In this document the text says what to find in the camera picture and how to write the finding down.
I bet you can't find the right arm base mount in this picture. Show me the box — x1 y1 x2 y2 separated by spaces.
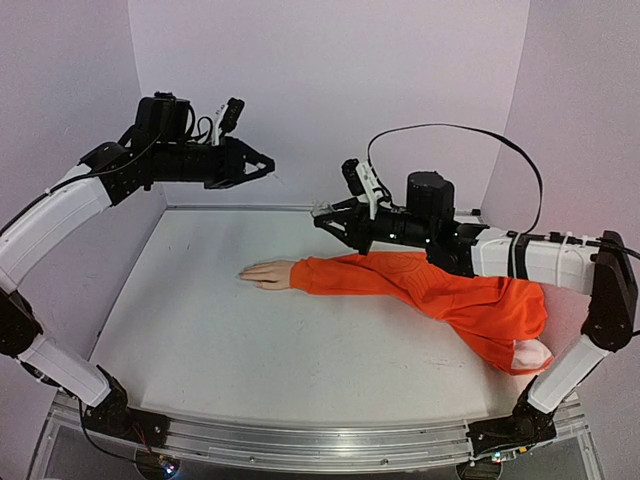
466 389 556 459

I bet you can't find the aluminium front rail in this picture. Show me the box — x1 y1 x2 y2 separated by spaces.
52 394 588 473

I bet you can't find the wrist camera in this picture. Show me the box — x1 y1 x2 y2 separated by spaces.
341 159 388 220
208 97 245 146

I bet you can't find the orange sweatshirt sleeve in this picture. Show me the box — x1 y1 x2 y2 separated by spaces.
291 252 548 375

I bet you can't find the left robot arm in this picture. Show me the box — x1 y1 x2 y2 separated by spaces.
1 92 276 437

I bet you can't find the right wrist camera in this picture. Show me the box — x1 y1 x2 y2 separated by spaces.
341 159 388 220

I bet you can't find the aluminium back rail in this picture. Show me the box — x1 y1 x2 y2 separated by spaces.
165 204 482 217

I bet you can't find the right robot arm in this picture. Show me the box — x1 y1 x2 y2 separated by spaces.
312 165 639 414

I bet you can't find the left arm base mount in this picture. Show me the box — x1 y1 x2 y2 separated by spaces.
80 366 170 449

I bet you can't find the black right camera cable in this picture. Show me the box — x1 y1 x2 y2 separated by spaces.
366 124 545 236

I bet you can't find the aluminium rail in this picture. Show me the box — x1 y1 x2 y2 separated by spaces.
52 394 588 473
165 204 482 217

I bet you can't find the clear nail polish bottle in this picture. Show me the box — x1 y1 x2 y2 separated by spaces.
311 201 333 217

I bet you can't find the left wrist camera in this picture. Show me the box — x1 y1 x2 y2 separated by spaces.
208 97 245 146

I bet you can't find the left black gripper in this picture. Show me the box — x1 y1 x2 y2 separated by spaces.
155 134 278 189

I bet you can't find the mannequin hand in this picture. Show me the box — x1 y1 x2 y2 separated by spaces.
239 260 295 291

